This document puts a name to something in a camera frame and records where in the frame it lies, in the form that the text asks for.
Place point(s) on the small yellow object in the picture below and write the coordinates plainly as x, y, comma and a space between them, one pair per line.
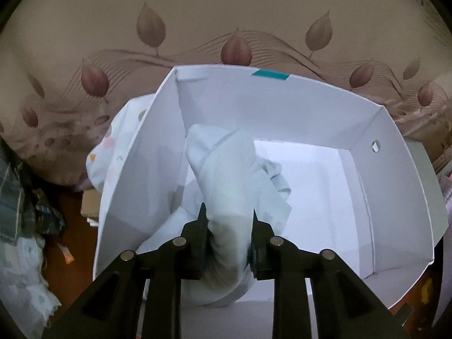
426, 289

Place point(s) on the beige leaf-print curtain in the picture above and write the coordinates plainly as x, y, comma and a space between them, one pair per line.
212, 7

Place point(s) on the white underwear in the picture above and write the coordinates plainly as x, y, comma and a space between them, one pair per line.
226, 169

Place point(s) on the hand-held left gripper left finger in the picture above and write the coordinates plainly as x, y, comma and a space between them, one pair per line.
197, 250

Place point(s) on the white sheer patterned cloth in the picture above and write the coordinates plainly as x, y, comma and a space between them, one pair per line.
21, 282

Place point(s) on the dark printed packet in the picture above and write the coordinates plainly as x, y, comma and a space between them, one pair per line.
47, 212

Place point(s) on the grey plaid cloth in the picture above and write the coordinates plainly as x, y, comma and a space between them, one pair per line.
14, 201

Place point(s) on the small cardboard box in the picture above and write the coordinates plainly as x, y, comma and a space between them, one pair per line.
90, 204

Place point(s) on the white cardboard drawer box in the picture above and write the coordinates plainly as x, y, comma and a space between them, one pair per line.
282, 113

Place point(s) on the orange snack wrapper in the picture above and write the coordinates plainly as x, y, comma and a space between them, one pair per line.
66, 256

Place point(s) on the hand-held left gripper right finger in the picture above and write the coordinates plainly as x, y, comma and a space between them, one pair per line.
253, 254

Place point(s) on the white cloth with coloured shapes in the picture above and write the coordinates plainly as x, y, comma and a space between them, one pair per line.
113, 141

